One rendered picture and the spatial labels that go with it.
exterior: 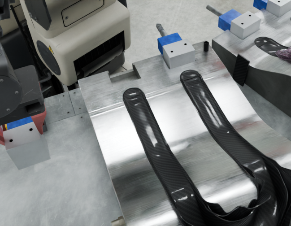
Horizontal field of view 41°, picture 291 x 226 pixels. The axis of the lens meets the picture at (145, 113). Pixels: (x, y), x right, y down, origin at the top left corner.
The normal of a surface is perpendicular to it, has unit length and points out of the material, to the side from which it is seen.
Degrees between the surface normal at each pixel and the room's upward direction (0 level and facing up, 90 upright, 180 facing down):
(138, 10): 0
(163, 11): 0
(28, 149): 90
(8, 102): 90
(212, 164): 28
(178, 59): 90
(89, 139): 0
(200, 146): 20
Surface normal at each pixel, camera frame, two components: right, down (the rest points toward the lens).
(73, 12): 0.66, 0.63
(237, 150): -0.21, -0.90
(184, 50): -0.09, -0.63
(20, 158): 0.34, 0.71
